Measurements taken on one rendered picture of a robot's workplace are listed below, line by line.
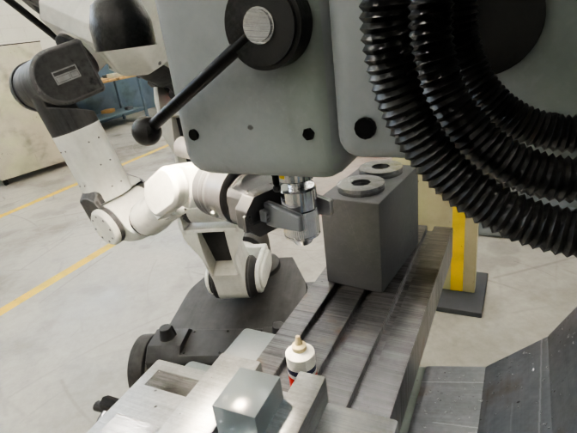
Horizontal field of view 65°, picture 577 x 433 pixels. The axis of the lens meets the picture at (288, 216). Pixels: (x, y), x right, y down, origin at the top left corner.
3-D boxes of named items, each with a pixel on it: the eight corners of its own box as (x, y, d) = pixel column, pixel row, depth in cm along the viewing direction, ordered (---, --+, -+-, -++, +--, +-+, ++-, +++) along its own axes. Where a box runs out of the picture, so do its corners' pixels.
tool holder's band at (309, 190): (299, 203, 53) (298, 195, 53) (270, 197, 56) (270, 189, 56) (324, 190, 56) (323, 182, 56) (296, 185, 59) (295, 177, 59)
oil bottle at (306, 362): (287, 404, 64) (277, 342, 60) (299, 384, 68) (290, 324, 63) (313, 411, 63) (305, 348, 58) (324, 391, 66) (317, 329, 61)
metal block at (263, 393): (221, 446, 50) (211, 405, 47) (247, 405, 54) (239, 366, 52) (263, 460, 47) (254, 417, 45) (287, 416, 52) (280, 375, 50)
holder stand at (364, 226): (326, 282, 93) (318, 190, 85) (369, 235, 109) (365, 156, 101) (382, 294, 86) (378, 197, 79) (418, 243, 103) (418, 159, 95)
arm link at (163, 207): (180, 200, 66) (146, 226, 76) (229, 189, 72) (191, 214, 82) (166, 160, 67) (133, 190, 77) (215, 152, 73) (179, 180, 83)
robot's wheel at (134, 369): (160, 368, 159) (147, 320, 151) (173, 368, 158) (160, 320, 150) (136, 413, 141) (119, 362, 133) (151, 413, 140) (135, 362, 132)
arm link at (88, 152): (93, 244, 93) (34, 143, 85) (142, 212, 102) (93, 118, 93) (123, 247, 86) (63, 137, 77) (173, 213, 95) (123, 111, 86)
